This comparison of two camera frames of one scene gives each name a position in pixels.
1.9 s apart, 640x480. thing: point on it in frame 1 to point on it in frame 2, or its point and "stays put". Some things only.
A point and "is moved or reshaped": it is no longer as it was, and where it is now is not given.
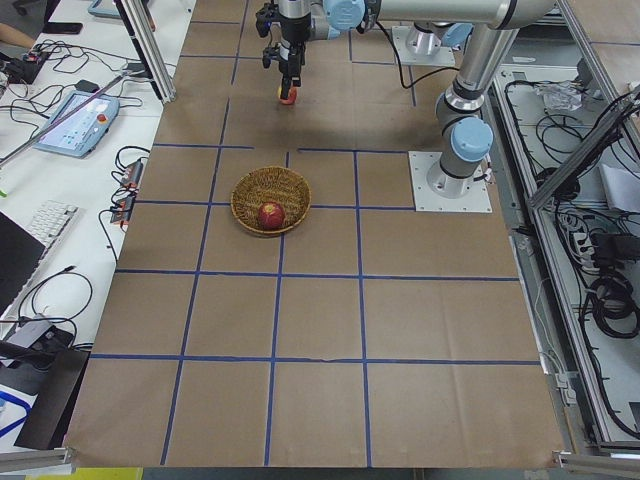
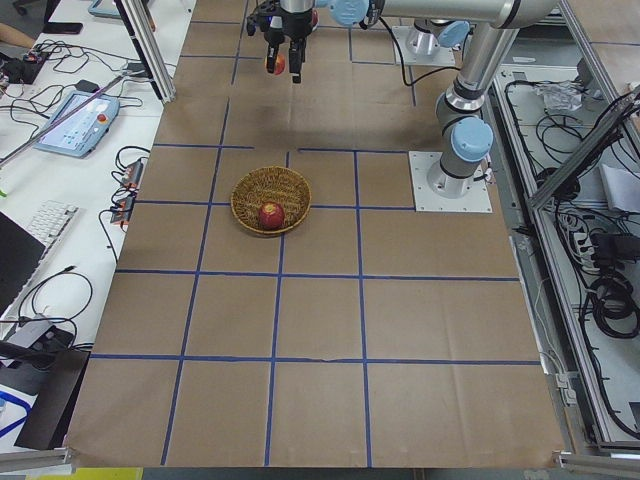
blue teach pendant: x=80 y=132 stays put
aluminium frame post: x=147 y=47 stays put
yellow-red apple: x=291 y=98 is moved or reshaped
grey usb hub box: x=35 y=333 stays put
